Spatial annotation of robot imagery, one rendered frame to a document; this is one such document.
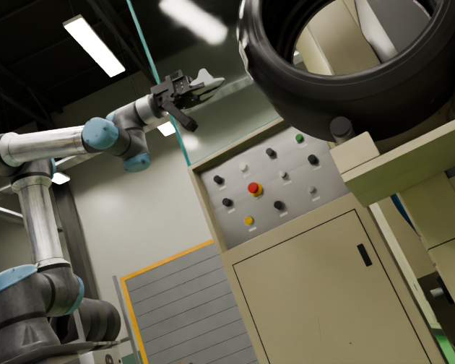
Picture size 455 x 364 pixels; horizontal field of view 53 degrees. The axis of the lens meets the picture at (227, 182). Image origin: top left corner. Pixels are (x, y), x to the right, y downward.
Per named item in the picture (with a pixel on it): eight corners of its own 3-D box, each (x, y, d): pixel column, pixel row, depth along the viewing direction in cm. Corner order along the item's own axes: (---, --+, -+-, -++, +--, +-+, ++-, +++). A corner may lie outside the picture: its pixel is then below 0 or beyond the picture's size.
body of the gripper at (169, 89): (183, 67, 123) (145, 85, 126) (190, 94, 120) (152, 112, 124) (195, 79, 130) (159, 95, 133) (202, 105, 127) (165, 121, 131)
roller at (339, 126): (365, 154, 127) (370, 169, 126) (349, 159, 129) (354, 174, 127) (347, 113, 96) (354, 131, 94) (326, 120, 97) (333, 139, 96)
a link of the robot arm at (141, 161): (110, 167, 121) (103, 130, 124) (133, 176, 131) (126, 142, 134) (135, 156, 119) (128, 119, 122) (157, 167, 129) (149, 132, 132)
